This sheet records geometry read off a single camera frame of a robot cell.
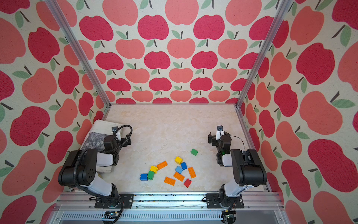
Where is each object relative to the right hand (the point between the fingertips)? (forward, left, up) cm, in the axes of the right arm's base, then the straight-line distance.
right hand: (219, 135), depth 94 cm
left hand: (-6, +66, 0) cm, 67 cm away
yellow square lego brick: (-18, +27, -5) cm, 33 cm away
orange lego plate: (-25, +18, -7) cm, 31 cm away
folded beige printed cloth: (-7, +84, +3) cm, 85 cm away
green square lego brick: (-11, +17, -7) cm, 21 cm away
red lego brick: (-31, +20, -7) cm, 37 cm away
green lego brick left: (-29, +42, -5) cm, 52 cm away
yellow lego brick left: (-25, +41, -5) cm, 49 cm away
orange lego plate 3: (-28, +25, -6) cm, 38 cm away
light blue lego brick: (-24, +26, -7) cm, 36 cm away
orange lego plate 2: (-22, +37, -6) cm, 43 cm away
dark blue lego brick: (-21, +23, -6) cm, 32 cm away
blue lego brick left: (-30, +46, -6) cm, 56 cm away
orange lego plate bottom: (-31, +30, -6) cm, 44 cm away
